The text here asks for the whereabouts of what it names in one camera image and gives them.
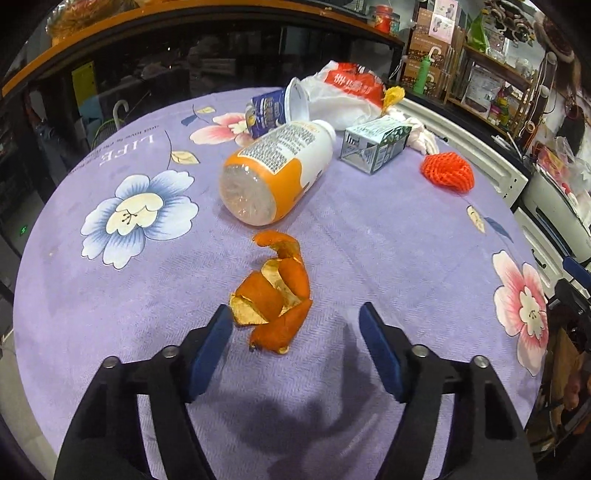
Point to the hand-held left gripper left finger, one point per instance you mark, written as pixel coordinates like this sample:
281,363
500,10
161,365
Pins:
210,355

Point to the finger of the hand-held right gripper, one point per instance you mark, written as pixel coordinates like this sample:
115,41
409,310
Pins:
578,270

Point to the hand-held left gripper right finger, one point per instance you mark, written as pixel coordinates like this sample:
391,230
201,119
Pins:
381,355

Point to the orange peel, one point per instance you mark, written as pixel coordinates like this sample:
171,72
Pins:
272,300

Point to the white red printed plastic bag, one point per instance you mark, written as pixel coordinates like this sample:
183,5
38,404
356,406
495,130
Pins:
341,97

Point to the white stacked drawer unit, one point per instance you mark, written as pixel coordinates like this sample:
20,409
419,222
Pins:
540,244

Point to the white printer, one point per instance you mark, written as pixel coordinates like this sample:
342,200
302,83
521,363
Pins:
554,207

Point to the purple floral tablecloth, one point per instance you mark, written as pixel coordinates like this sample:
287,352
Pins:
138,300

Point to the clear plastic bag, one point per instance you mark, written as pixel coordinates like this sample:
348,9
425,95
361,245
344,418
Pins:
561,161

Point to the red foam fruit net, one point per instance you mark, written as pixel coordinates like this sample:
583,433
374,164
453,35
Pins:
448,171

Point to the white long drawer cabinet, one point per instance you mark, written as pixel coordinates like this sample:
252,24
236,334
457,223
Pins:
471,143

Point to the orange labelled plastic bottle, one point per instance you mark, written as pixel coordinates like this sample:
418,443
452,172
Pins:
277,161

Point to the crumpled white tissue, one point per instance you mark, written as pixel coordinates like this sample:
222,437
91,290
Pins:
418,134

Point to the small drink carton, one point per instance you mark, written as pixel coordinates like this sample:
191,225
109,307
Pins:
374,143

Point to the wooden shelf rack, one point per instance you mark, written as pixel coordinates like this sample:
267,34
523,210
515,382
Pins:
498,64

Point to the red round trimmed hat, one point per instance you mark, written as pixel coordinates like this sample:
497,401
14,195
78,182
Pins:
558,39

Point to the green bottle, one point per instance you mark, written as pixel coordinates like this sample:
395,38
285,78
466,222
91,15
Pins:
421,76

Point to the blue labelled white cup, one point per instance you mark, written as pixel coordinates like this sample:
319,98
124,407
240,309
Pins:
268,110

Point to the green plastic leaves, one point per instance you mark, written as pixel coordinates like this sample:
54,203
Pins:
478,32

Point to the ornate beaded headdress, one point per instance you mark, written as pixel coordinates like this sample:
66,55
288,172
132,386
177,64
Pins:
508,21

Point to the pink portrait box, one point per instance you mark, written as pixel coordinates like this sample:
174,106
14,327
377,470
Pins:
442,18

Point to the yellow paper sign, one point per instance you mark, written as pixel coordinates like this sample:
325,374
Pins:
83,85

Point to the clear glass jar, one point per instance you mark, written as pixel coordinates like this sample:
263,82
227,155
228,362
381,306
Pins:
395,24

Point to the curved glass-front counter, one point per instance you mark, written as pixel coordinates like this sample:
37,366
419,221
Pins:
138,34

